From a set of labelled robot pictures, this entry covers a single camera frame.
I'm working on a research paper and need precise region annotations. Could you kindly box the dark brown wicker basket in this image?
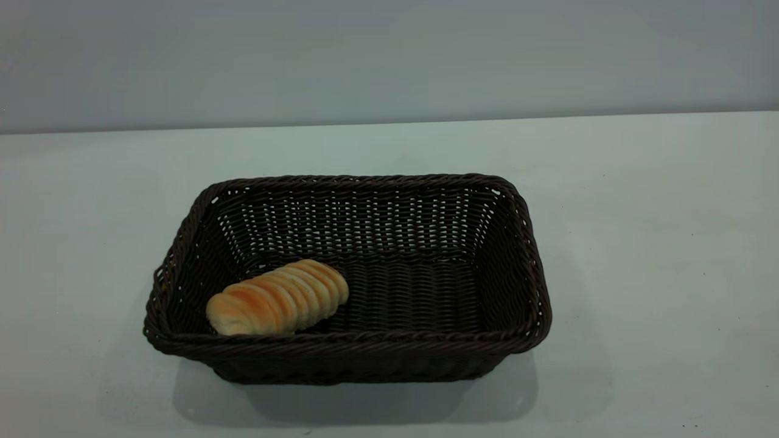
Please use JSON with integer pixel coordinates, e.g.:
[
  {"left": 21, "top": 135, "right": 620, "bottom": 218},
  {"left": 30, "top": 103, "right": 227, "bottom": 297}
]
[{"left": 143, "top": 173, "right": 553, "bottom": 386}]

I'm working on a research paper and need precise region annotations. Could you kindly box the spiral orange bread roll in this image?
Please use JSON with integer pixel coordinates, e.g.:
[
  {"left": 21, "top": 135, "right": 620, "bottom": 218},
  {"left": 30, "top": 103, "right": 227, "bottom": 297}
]
[{"left": 206, "top": 259, "right": 350, "bottom": 336}]

